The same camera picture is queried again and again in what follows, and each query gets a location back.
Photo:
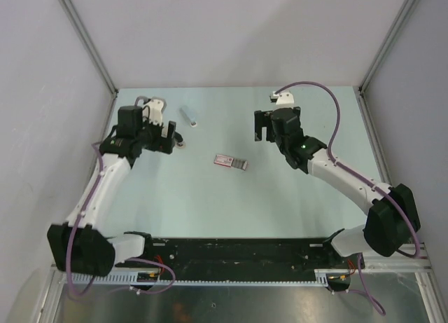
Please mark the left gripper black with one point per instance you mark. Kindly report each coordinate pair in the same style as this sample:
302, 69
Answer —
162, 144

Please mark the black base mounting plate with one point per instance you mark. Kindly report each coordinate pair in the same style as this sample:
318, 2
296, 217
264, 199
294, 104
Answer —
243, 259

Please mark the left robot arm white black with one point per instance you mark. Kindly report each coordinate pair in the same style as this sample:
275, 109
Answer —
79, 244

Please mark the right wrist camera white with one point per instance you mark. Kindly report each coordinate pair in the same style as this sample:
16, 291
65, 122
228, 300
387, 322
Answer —
282, 99

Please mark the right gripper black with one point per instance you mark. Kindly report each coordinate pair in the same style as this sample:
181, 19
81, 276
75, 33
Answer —
260, 123

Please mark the white slotted cable duct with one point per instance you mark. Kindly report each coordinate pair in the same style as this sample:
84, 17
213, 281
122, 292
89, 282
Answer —
146, 278

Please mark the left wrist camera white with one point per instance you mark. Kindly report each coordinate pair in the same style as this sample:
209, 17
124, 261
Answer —
153, 109

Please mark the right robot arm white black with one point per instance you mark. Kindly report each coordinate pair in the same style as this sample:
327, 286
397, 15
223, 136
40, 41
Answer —
392, 217

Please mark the beige black stapler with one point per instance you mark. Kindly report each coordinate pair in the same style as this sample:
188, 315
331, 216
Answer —
179, 141

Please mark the aluminium frame rail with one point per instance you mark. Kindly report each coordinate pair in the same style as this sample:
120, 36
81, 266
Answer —
396, 263

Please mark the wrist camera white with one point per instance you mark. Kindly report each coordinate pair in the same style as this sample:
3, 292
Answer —
282, 99
153, 109

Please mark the red white staple box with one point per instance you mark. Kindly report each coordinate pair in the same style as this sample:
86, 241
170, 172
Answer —
228, 161

